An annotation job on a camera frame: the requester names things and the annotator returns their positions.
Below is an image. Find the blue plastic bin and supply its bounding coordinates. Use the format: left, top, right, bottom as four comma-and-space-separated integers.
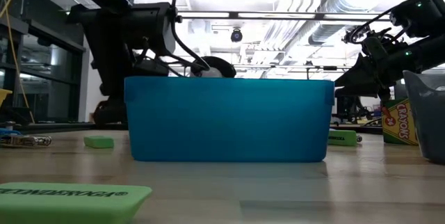
124, 75, 335, 163

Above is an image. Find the white desk lamp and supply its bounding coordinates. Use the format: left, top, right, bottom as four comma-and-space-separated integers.
189, 56, 237, 79

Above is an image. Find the black table frame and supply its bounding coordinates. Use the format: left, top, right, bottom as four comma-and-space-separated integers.
13, 121, 383, 135

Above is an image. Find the black overhead frame rail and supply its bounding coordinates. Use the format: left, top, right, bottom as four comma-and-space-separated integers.
175, 10, 394, 22

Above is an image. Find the black ceiling fixture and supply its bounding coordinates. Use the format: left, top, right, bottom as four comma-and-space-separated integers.
342, 24, 371, 45

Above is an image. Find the yellow plastic object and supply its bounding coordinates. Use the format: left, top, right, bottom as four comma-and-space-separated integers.
0, 88, 13, 106

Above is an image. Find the yellow cord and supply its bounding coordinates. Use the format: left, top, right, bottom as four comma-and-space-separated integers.
0, 0, 35, 125

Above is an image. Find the green eraser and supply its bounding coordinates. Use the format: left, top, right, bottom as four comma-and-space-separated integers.
0, 182, 153, 224
83, 135, 115, 150
327, 129, 358, 147

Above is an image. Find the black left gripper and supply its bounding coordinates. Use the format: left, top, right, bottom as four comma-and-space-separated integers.
67, 1, 177, 127

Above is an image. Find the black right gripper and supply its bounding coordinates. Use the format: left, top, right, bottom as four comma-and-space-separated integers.
335, 35, 396, 99

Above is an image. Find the yellow green crayon box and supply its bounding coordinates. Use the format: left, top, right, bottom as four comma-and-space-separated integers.
381, 97, 419, 146

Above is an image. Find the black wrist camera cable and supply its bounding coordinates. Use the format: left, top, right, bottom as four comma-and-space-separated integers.
169, 0, 211, 78

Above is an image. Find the black round overhead camera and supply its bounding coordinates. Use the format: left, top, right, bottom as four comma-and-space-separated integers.
229, 28, 244, 44

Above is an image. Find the grey translucent plastic bin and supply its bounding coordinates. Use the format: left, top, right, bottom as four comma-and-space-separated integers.
402, 70, 445, 165

